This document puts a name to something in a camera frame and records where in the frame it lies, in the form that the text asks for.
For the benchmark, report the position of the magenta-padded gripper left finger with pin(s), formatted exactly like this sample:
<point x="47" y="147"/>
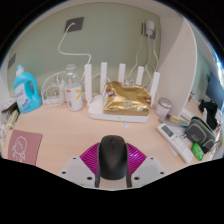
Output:
<point x="75" y="168"/>

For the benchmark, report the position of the pink mouse pad cartoon print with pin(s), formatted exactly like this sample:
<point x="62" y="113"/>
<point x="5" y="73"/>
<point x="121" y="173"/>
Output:
<point x="25" y="146"/>

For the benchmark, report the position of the blue detergent bottle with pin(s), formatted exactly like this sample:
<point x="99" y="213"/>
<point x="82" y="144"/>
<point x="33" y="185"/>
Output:
<point x="26" y="95"/>

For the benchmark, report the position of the white remote control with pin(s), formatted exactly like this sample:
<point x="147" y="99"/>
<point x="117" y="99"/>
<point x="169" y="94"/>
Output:
<point x="175" y="141"/>

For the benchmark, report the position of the small green packet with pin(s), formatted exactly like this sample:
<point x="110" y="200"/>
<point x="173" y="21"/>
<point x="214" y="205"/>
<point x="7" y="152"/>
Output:
<point x="197" y="151"/>

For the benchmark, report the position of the grey pouch green trim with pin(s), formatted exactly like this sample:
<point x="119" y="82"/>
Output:
<point x="199" y="133"/>

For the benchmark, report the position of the small white jar pink lid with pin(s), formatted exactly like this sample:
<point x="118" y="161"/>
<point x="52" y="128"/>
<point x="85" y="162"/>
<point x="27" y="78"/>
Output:
<point x="163" y="107"/>

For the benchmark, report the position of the black bag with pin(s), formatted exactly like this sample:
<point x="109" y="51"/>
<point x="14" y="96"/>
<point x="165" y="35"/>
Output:
<point x="209" y="111"/>

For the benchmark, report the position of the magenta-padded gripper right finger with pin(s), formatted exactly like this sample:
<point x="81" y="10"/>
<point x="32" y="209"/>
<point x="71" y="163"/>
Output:
<point x="148" y="168"/>

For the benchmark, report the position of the white router with antennas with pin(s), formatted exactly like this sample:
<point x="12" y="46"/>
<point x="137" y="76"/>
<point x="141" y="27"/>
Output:
<point x="96" y="113"/>

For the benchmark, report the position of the clear plastic bottle white label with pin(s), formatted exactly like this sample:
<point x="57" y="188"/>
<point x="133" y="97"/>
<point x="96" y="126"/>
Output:
<point x="74" y="95"/>

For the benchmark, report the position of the small yellow box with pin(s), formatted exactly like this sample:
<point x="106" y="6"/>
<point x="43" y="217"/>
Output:
<point x="13" y="119"/>

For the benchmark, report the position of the gold foil bag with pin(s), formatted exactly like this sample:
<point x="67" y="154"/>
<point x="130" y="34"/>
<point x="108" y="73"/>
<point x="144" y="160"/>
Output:
<point x="126" y="98"/>

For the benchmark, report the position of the white wall power adapter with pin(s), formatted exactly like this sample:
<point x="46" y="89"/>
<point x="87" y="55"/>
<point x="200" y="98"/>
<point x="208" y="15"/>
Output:
<point x="149" y="28"/>

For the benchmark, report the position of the black monitor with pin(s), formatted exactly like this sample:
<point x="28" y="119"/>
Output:
<point x="216" y="91"/>

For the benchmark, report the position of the black computer mouse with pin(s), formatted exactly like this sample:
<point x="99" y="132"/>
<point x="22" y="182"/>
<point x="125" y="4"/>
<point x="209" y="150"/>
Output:
<point x="112" y="158"/>

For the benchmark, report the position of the dark grey wall socket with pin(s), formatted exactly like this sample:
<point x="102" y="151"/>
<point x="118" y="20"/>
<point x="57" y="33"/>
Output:
<point x="77" y="23"/>

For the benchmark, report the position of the stack of magazines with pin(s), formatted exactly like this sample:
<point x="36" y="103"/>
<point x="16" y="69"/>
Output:
<point x="9" y="107"/>

